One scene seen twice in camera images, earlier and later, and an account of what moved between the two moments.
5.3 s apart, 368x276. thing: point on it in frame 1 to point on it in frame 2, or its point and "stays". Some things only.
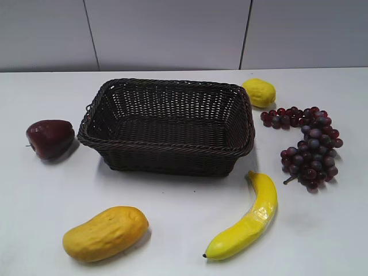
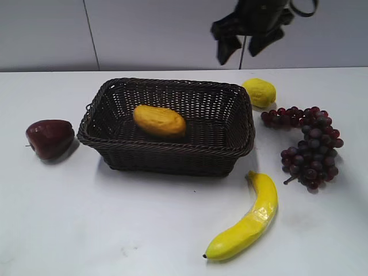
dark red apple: [50, 139] stays
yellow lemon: [262, 94] stays
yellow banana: [238, 239] stays
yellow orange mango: [112, 232] to [160, 121]
